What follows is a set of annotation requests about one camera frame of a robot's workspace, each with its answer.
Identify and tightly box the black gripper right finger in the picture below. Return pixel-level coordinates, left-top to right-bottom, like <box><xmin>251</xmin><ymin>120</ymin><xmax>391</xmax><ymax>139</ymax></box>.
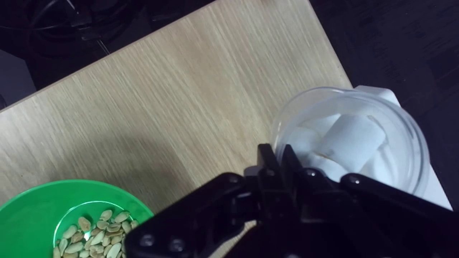
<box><xmin>282</xmin><ymin>143</ymin><xmax>459</xmax><ymax>258</ymax></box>

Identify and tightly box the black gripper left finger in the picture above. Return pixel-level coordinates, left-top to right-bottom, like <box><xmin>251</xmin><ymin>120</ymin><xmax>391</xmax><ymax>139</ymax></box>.
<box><xmin>125</xmin><ymin>142</ymin><xmax>284</xmax><ymax>258</ymax></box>

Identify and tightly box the clear plastic bowl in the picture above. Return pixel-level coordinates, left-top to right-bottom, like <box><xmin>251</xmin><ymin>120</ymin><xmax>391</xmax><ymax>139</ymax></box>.
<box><xmin>269</xmin><ymin>84</ymin><xmax>432</xmax><ymax>203</ymax></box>

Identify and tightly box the green plastic bowl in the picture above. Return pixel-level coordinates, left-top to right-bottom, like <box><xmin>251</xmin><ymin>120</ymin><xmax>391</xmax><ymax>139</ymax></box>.
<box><xmin>0</xmin><ymin>177</ymin><xmax>156</xmax><ymax>258</ymax></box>

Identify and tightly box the white marshmallow pile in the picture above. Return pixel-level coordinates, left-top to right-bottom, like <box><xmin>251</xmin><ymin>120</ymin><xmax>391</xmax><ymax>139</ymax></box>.
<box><xmin>284</xmin><ymin>111</ymin><xmax>399</xmax><ymax>182</ymax></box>

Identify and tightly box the peanut pile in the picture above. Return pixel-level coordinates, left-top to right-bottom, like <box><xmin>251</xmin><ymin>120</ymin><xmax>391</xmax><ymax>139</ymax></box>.
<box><xmin>51</xmin><ymin>207</ymin><xmax>140</xmax><ymax>258</ymax></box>

